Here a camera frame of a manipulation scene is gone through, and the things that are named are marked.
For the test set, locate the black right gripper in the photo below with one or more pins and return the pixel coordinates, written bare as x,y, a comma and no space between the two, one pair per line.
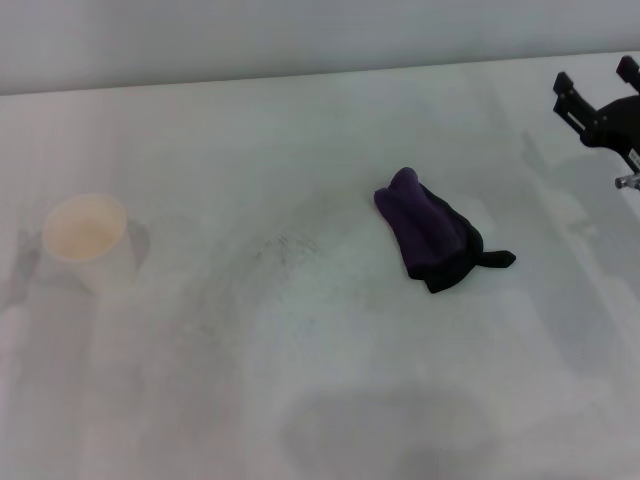
620,122

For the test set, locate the white paper cup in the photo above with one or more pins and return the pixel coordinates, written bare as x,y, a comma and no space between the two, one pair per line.
87,235

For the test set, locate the purple and black rag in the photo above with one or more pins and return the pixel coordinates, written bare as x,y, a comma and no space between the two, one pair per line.
425,227

